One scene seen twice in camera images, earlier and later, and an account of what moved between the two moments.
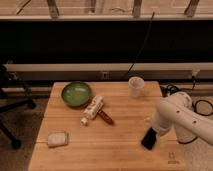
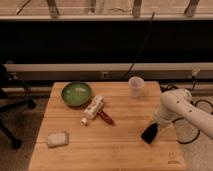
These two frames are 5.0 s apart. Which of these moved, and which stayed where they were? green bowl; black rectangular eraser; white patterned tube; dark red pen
Moved: black rectangular eraser
Stayed: white patterned tube; dark red pen; green bowl
